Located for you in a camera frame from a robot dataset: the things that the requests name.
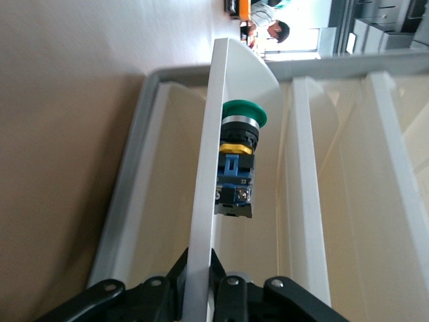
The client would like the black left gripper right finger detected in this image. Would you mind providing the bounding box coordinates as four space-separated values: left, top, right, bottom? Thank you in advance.
209 248 349 322

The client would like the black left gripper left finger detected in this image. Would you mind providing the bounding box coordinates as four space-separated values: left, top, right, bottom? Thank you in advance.
35 248 188 322

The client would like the green push button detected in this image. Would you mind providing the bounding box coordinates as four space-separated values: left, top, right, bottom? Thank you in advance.
214 99 269 219

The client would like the white drawer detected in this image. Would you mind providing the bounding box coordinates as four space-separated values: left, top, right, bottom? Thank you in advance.
284 75 373 322
365 72 429 322
182 37 289 322
100 80 207 289

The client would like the white drawer cabinet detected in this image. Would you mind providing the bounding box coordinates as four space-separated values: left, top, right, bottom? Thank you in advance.
86 50 429 322

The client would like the person in grey shirt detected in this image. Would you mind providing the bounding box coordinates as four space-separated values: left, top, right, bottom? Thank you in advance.
249 0 291 44

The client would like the orange background object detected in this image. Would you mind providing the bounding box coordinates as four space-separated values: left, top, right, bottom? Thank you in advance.
238 0 252 21

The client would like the grey storage cabinet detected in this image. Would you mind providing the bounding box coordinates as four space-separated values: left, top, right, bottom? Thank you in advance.
348 0 429 54

